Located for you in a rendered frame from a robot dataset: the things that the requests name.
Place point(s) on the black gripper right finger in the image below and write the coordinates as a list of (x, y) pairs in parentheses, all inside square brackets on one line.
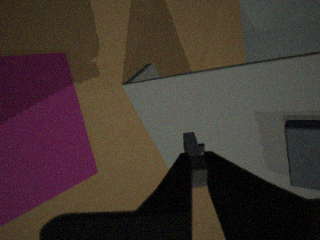
[(250, 208)]

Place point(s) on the purple square zone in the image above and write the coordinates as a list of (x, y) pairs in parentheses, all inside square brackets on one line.
[(44, 145)]

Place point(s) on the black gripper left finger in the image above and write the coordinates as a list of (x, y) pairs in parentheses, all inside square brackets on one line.
[(165, 215)]

